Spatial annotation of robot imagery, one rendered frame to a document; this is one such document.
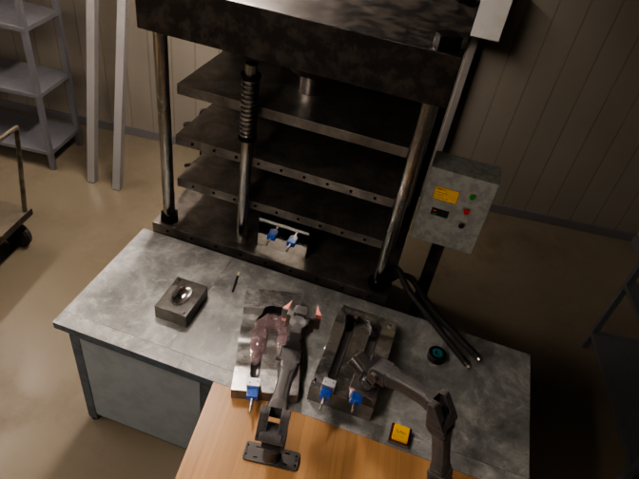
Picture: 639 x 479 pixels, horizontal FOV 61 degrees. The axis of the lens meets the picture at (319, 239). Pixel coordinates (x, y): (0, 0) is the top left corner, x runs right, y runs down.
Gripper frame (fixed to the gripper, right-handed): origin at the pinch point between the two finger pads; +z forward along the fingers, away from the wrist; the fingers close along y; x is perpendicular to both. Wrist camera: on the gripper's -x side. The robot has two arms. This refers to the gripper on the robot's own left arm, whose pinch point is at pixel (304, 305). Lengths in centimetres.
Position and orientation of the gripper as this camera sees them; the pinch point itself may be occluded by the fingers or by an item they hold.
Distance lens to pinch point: 199.6
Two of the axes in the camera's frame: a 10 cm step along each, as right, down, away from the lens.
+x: -1.4, 7.7, 6.3
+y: -9.8, -2.1, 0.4
